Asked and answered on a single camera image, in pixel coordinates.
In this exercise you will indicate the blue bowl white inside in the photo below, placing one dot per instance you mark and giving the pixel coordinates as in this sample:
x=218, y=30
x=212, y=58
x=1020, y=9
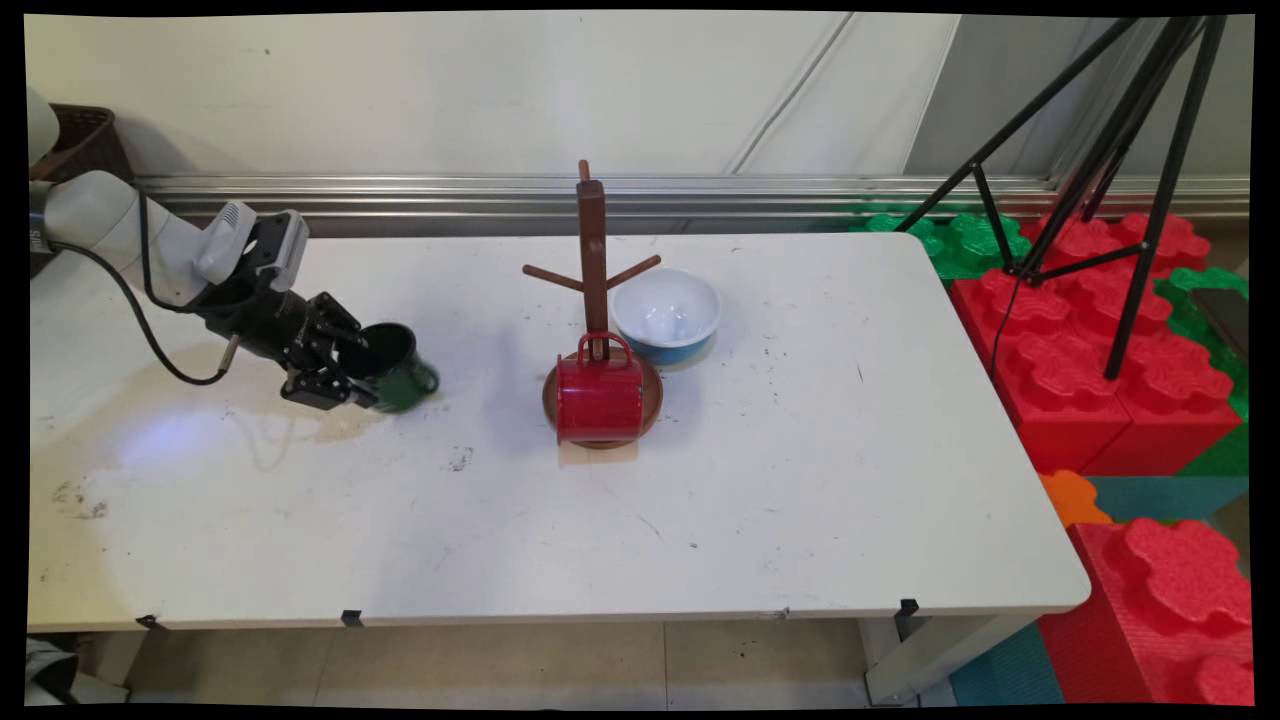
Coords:
x=665, y=305

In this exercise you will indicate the green enamel mug white print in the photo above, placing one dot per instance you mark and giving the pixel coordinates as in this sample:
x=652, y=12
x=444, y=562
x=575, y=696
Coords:
x=400, y=385

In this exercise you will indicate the green foam puzzle block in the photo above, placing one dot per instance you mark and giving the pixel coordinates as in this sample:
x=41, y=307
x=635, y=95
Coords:
x=1225, y=440
x=960, y=245

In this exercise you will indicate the white table leg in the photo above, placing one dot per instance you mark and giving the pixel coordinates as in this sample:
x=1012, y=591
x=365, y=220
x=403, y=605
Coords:
x=930, y=660

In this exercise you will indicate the dark flat panel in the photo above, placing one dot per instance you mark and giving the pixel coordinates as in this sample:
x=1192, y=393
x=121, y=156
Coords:
x=1225, y=320

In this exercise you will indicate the brown wooden mug tree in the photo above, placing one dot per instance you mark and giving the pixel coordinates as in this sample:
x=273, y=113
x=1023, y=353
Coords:
x=592, y=250

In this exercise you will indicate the large red foam block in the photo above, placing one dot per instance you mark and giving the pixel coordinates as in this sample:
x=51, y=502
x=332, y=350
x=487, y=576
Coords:
x=1150, y=610

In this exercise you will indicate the red enamel mug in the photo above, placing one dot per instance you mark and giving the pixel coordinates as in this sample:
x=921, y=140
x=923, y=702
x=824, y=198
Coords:
x=600, y=400

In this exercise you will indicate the orange foam block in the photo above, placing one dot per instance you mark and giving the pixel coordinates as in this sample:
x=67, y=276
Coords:
x=1070, y=498

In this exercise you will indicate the black tripod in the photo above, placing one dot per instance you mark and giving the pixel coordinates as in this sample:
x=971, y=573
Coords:
x=1165, y=200

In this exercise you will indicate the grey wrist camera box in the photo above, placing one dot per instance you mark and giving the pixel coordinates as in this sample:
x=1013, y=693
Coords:
x=280, y=250

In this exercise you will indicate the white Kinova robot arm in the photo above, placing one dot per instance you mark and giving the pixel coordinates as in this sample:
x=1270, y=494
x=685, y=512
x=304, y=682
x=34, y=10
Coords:
x=100, y=220

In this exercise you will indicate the brown wicker basket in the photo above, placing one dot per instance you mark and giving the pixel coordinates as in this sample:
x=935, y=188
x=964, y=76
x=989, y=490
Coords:
x=90, y=140

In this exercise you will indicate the teal foam panel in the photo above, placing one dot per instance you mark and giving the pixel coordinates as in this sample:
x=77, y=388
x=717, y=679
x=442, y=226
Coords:
x=1170, y=497

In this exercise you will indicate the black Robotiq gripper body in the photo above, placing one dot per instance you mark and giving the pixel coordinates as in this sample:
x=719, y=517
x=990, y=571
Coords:
x=270, y=325

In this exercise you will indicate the red foam puzzle block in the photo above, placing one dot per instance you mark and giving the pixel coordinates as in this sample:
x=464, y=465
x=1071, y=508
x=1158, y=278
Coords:
x=1170, y=420
x=1040, y=390
x=1080, y=240

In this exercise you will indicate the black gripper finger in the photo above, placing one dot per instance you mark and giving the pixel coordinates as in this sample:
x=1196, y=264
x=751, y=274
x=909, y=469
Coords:
x=342, y=325
x=320, y=385

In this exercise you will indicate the teal foam block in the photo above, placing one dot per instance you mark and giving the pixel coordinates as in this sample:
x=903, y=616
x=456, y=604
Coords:
x=1005, y=670

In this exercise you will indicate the aluminium wall rail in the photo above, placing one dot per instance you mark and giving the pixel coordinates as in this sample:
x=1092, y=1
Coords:
x=750, y=195

